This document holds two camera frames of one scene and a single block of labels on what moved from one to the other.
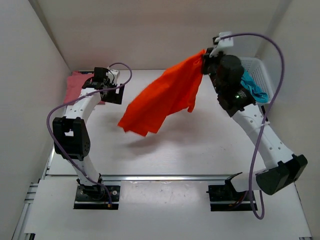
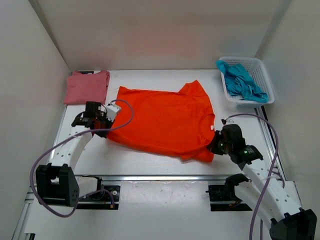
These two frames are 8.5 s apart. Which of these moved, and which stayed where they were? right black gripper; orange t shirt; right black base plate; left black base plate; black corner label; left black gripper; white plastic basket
Moved: orange t shirt; left black gripper; right black gripper
Stayed: white plastic basket; left black base plate; right black base plate; black corner label
